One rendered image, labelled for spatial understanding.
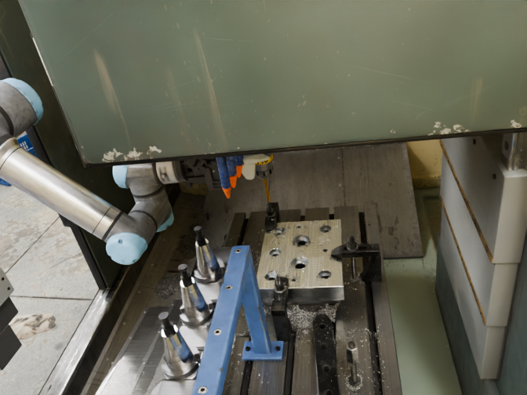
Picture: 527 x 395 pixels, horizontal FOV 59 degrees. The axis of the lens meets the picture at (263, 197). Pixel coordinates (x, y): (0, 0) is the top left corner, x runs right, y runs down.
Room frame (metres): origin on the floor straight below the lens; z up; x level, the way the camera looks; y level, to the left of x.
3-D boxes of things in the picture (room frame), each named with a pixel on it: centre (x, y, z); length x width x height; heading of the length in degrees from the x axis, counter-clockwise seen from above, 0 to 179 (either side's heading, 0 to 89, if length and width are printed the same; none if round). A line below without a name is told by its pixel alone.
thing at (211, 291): (0.68, 0.15, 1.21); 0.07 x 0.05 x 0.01; 78
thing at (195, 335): (0.58, 0.17, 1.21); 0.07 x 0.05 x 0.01; 78
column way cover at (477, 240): (0.82, -0.45, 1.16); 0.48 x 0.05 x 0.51; 168
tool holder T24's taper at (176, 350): (0.52, 0.18, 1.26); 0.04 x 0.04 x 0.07
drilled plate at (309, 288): (1.03, -0.08, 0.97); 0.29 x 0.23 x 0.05; 168
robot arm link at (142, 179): (0.98, 0.27, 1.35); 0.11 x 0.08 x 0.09; 78
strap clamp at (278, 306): (0.86, 0.00, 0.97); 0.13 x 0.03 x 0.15; 168
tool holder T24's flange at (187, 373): (0.52, 0.18, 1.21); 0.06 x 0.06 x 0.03
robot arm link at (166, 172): (0.96, 0.19, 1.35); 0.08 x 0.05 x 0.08; 168
